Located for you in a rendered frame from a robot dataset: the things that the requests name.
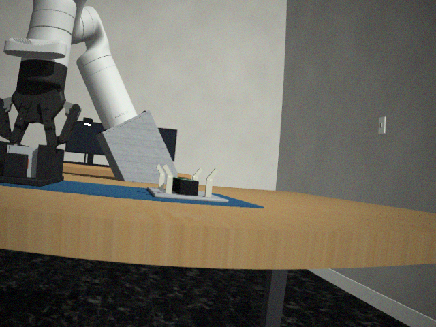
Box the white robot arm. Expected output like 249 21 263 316
3 0 137 129

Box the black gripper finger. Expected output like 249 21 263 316
40 98 81 169
0 97 32 146

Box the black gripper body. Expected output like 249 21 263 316
12 59 67 124

